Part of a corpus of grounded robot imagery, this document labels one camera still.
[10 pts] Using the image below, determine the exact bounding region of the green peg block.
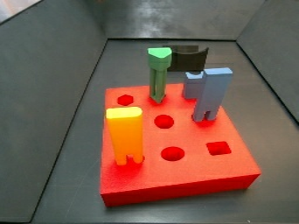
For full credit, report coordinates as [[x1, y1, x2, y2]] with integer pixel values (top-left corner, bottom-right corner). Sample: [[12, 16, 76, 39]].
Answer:
[[147, 47, 172, 103]]

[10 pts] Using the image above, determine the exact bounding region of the short blue peg block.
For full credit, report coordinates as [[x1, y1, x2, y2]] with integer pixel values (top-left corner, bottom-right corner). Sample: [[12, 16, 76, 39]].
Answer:
[[182, 72, 204, 99]]

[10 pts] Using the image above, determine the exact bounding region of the red peg board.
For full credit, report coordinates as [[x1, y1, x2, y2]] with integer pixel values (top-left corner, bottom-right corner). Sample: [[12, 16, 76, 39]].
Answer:
[[99, 84, 260, 207]]

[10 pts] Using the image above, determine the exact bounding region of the yellow peg block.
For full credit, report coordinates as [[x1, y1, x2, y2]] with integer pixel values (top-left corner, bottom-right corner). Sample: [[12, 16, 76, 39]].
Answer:
[[106, 107, 144, 165]]

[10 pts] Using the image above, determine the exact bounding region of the tall blue peg block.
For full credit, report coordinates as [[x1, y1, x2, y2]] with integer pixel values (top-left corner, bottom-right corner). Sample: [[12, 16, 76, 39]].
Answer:
[[192, 67, 232, 122]]

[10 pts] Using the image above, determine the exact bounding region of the black curved bracket stand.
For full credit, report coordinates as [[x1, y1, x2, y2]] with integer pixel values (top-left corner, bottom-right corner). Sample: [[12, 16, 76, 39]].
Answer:
[[168, 45, 210, 72]]

